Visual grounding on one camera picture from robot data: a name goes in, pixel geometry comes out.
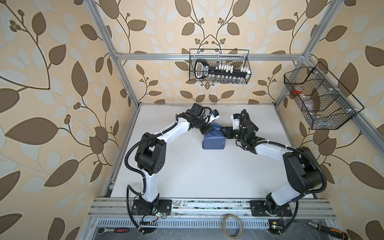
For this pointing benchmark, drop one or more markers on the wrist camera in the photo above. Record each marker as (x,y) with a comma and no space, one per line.
(214,114)
(236,121)

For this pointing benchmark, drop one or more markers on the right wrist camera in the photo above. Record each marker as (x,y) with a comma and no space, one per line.
(236,121)

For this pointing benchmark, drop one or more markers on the socket set holder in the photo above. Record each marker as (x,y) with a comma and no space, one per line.
(202,70)

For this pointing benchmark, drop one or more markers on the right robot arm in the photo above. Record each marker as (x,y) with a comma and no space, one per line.
(304,174)

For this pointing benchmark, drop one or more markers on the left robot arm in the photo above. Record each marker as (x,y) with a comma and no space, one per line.
(147,157)

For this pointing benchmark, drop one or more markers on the orange handled screwdriver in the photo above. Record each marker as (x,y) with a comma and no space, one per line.
(331,231)

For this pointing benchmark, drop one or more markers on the back wire basket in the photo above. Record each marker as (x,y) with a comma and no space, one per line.
(235,57)

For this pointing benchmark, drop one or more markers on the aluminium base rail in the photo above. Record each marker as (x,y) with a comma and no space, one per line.
(309,209)

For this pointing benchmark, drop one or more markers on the red handled ratchet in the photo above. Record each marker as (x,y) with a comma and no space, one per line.
(104,230)

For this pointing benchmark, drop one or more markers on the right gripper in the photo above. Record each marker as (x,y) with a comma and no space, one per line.
(229,129)

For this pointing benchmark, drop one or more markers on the wire basket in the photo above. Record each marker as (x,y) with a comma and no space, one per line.
(235,57)
(326,102)

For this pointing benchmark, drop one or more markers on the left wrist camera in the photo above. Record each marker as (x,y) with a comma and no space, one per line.
(214,114)

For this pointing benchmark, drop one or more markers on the right wire basket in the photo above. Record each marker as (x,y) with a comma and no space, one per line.
(326,102)

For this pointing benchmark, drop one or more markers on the red object in basket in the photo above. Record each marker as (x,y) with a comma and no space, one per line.
(297,90)

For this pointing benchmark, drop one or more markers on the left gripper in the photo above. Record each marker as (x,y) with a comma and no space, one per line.
(206,130)

